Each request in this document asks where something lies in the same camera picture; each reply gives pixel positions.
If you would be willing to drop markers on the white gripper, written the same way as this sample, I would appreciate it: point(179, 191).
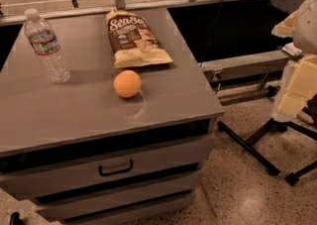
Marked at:
point(307, 26)

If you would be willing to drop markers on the orange fruit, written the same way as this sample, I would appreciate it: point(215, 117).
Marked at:
point(127, 83)

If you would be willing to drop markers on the clear plastic water bottle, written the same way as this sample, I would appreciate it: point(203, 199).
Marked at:
point(41, 36)

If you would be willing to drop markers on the small white box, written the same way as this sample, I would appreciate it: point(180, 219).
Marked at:
point(292, 49)

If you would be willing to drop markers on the brown yellow chip bag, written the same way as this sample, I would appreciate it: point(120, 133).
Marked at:
point(132, 41)

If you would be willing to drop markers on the grey drawer cabinet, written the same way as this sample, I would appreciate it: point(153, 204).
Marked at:
point(53, 137)

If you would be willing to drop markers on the black object on floor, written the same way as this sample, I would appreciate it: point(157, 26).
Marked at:
point(15, 219)

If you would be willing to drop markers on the black drawer handle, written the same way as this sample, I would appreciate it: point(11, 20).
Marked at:
point(109, 171)

